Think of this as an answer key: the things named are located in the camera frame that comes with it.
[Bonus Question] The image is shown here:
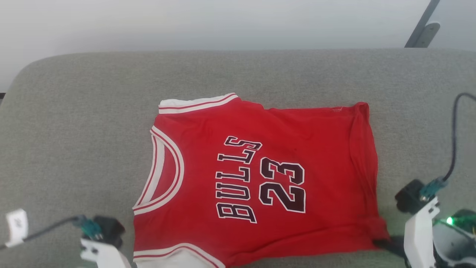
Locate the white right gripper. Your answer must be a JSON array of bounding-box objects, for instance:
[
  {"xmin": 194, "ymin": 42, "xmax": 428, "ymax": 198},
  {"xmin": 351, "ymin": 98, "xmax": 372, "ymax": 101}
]
[{"xmin": 373, "ymin": 197, "xmax": 441, "ymax": 268}]

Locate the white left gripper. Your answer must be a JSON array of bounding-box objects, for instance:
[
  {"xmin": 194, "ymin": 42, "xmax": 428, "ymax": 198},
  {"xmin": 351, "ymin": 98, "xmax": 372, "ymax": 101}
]
[{"xmin": 80, "ymin": 238, "xmax": 131, "ymax": 268}]

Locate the red Bulls basketball jersey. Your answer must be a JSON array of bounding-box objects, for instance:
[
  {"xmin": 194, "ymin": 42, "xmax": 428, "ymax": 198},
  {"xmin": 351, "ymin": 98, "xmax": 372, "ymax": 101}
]
[{"xmin": 132, "ymin": 92, "xmax": 390, "ymax": 268}]

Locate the left black cable, teal connector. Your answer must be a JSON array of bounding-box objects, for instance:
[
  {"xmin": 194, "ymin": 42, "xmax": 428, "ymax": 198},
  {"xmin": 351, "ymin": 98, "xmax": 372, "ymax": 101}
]
[{"xmin": 0, "ymin": 215, "xmax": 103, "ymax": 251}]

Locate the black cable, teal connector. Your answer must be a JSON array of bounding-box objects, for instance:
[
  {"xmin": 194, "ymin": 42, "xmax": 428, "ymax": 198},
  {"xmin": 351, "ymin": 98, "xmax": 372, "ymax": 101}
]
[
  {"xmin": 0, "ymin": 215, "xmax": 103, "ymax": 251},
  {"xmin": 420, "ymin": 93, "xmax": 476, "ymax": 201}
]

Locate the right black cable, teal connector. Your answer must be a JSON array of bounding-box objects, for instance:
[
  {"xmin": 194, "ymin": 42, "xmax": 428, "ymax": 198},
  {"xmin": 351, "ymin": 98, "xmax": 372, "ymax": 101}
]
[{"xmin": 420, "ymin": 93, "xmax": 476, "ymax": 201}]

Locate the white cable tag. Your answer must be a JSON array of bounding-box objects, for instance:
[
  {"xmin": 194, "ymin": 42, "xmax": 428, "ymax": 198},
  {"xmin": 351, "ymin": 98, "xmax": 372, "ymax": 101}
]
[{"xmin": 6, "ymin": 208, "xmax": 29, "ymax": 248}]

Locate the grey metal bracket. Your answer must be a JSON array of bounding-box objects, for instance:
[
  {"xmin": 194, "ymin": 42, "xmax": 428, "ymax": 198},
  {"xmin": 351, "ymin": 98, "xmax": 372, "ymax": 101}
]
[{"xmin": 411, "ymin": 22, "xmax": 441, "ymax": 48}]

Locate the grey metal post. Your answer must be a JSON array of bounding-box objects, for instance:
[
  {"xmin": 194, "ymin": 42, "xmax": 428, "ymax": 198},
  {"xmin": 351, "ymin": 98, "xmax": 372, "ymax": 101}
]
[{"xmin": 405, "ymin": 0, "xmax": 441, "ymax": 48}]

